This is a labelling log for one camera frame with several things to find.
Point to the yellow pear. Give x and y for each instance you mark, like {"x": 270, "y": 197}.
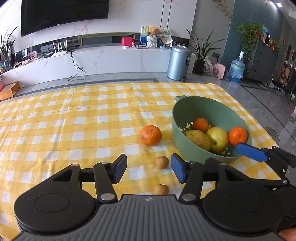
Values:
{"x": 217, "y": 139}

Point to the white router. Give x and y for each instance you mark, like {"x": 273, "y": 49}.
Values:
{"x": 60, "y": 52}

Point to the large green-brown pear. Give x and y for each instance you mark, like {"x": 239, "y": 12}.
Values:
{"x": 197, "y": 140}

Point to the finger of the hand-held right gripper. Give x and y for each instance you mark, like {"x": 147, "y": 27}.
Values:
{"x": 249, "y": 150}
{"x": 266, "y": 180}

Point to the blue water jug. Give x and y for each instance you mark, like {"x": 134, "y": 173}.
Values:
{"x": 236, "y": 69}

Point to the wall power socket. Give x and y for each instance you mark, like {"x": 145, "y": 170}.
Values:
{"x": 216, "y": 55}

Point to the brown longan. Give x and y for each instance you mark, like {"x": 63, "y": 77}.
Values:
{"x": 161, "y": 162}
{"x": 161, "y": 189}

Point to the potted plant in glass vase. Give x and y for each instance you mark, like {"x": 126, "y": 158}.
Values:
{"x": 5, "y": 48}

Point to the small kitchen scale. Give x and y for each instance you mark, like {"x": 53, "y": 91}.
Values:
{"x": 141, "y": 47}

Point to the orange mandarin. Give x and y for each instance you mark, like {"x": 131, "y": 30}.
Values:
{"x": 200, "y": 124}
{"x": 151, "y": 135}
{"x": 238, "y": 135}

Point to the person's right hand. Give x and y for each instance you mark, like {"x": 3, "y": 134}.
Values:
{"x": 289, "y": 236}

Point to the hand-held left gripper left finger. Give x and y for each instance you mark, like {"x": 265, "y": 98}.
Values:
{"x": 119, "y": 168}

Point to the long-leaf potted plant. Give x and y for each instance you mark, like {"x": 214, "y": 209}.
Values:
{"x": 203, "y": 48}

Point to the pink fan heater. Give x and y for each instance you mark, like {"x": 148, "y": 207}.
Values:
{"x": 219, "y": 70}

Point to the red box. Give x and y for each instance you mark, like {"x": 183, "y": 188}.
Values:
{"x": 127, "y": 41}

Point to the climbing wall vine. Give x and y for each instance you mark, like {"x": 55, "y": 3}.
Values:
{"x": 225, "y": 9}

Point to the white marble tv console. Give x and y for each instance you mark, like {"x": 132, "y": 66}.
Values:
{"x": 111, "y": 60}

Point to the yellow checked tablecloth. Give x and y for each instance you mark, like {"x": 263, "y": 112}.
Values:
{"x": 69, "y": 129}

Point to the white knitted pot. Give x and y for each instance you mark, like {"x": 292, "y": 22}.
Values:
{"x": 152, "y": 42}

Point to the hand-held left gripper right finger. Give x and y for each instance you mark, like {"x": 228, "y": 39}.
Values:
{"x": 178, "y": 168}

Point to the transparent chair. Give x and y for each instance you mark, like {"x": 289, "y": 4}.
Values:
{"x": 272, "y": 134}

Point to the green colander bowl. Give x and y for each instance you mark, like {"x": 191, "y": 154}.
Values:
{"x": 196, "y": 109}

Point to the black curved television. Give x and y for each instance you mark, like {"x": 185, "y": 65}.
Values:
{"x": 64, "y": 14}

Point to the group of small bottles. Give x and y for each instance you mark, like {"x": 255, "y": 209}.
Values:
{"x": 268, "y": 38}

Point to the white plastic bag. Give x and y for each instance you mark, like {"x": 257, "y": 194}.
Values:
{"x": 208, "y": 67}

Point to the grey drawer cabinet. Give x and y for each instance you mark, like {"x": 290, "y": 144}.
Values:
{"x": 263, "y": 62}

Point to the brown teddy bear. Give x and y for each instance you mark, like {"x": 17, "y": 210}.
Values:
{"x": 152, "y": 31}

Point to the blue-grey metal trash can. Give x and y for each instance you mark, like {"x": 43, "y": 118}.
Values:
{"x": 179, "y": 62}

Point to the orange cardboard box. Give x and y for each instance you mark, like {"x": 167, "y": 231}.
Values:
{"x": 9, "y": 90}

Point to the trailing pothos plant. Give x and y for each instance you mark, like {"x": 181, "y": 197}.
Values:
{"x": 249, "y": 37}

